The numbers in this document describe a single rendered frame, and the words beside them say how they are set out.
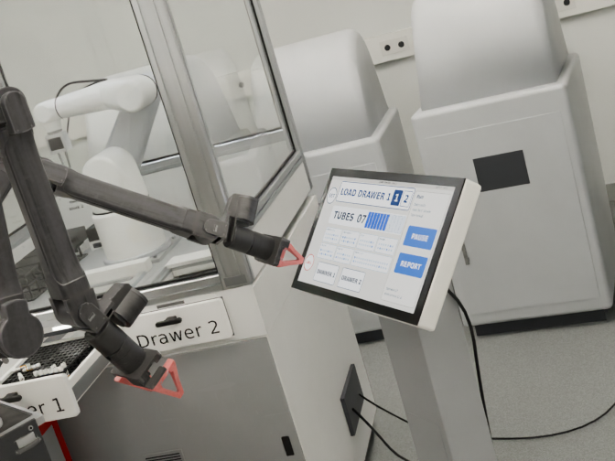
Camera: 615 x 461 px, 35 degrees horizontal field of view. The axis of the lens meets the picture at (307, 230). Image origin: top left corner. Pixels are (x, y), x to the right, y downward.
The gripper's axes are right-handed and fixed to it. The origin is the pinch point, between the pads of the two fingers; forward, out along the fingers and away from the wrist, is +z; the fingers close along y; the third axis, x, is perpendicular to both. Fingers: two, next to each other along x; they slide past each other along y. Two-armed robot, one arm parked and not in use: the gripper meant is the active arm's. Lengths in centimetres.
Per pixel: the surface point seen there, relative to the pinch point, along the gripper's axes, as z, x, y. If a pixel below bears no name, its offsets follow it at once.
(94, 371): -25, 43, 39
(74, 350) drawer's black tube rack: -29, 40, 48
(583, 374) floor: 160, 3, 55
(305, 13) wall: 116, -145, 289
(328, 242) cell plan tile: 2.8, -5.8, -5.2
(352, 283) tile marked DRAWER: 2.8, 1.8, -20.7
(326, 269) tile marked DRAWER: 2.8, 0.4, -8.3
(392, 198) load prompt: 3.2, -18.4, -24.7
